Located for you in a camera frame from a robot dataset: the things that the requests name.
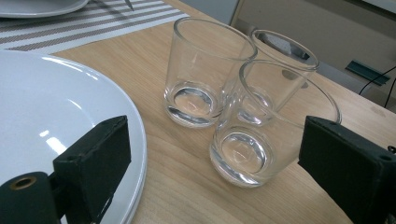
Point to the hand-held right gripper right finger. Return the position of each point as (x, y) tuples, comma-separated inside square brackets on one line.
[(348, 168)]

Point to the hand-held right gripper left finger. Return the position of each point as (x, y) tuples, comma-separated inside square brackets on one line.
[(93, 165)]

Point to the white plate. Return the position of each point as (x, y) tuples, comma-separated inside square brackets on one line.
[(37, 7), (137, 207), (46, 102)]

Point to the clear drinking glass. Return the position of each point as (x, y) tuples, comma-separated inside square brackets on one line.
[(289, 49), (199, 77), (249, 155)]

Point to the dark desk vent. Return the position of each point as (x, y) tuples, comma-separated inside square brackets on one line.
[(367, 72)]

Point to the grey striped placemat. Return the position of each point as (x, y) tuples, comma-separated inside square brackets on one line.
[(93, 28)]

